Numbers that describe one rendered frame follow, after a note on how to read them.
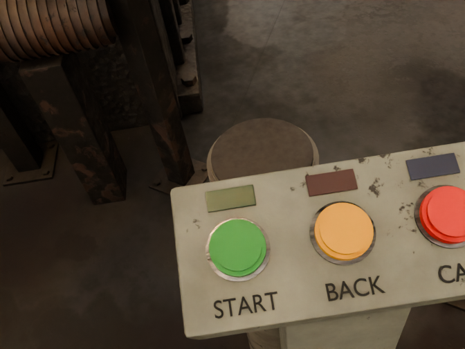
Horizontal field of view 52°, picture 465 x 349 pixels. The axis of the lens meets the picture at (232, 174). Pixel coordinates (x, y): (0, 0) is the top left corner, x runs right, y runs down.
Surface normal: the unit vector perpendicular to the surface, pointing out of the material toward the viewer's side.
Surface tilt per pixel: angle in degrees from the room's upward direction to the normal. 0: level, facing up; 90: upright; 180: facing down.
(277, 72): 0
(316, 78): 0
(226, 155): 0
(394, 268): 20
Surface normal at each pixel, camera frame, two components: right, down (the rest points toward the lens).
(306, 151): -0.11, -0.64
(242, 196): -0.07, -0.34
